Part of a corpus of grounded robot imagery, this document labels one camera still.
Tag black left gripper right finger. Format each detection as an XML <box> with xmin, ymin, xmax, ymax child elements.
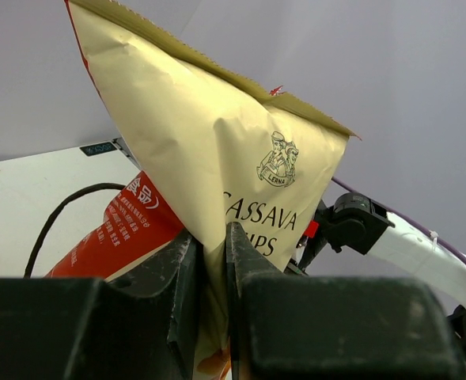
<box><xmin>225</xmin><ymin>222</ymin><xmax>466</xmax><ymax>379</ymax></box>

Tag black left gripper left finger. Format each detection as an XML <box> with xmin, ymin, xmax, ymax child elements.
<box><xmin>0</xmin><ymin>231</ymin><xmax>199</xmax><ymax>379</ymax></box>

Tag orange paper bag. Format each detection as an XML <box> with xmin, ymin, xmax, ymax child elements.
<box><xmin>22</xmin><ymin>182</ymin><xmax>127</xmax><ymax>279</ymax></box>

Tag cassava chips bag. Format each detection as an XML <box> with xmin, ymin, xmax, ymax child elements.
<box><xmin>49</xmin><ymin>1</ymin><xmax>352</xmax><ymax>379</ymax></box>

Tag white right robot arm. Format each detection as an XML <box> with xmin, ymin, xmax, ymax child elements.
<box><xmin>286</xmin><ymin>192</ymin><xmax>466</xmax><ymax>358</ymax></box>

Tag blue table label left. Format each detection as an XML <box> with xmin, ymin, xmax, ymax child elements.
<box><xmin>79</xmin><ymin>142</ymin><xmax>117</xmax><ymax>157</ymax></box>

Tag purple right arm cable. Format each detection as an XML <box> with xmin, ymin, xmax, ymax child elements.
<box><xmin>331</xmin><ymin>176</ymin><xmax>466</xmax><ymax>284</ymax></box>

